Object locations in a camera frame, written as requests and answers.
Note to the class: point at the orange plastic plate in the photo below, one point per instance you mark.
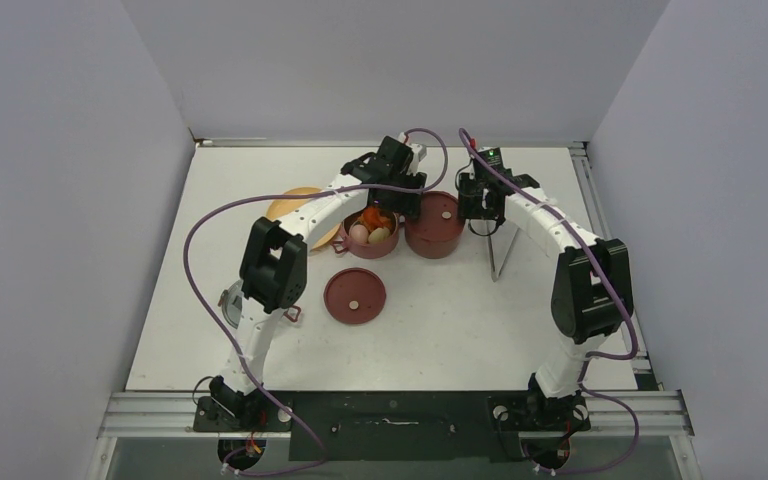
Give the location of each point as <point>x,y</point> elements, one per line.
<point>283,206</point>

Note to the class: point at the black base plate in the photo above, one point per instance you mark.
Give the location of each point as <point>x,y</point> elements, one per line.
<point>397,426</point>

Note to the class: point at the red steel bowl tall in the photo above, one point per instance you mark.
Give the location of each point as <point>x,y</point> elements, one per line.
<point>434,249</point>

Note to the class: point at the white bun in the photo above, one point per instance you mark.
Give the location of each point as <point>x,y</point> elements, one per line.
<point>378,235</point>

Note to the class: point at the aluminium frame rail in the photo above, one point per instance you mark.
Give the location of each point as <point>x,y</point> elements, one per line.
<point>399,357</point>

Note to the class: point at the red round lid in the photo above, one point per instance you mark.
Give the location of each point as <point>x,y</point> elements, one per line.
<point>438,220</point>
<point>354,296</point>

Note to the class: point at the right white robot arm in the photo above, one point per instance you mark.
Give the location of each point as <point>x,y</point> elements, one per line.
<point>592,290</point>

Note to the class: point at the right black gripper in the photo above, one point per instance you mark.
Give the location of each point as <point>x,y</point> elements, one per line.
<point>467,181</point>

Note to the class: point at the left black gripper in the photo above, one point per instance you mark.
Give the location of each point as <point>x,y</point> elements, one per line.
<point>406,207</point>

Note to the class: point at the beige egg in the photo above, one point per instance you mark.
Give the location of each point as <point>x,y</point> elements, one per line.
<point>359,234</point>

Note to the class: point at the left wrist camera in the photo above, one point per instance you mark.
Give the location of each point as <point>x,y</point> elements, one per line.
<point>418,153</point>

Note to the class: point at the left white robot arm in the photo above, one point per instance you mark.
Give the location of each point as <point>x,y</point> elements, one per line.
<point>274,265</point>

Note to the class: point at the metal tongs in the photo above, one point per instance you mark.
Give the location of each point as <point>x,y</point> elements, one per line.
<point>500,246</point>

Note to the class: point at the orange fried food pieces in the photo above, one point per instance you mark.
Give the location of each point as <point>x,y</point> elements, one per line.
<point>374,218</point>

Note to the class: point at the grey transparent lid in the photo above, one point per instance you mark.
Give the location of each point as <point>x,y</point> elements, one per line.
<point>230,303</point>

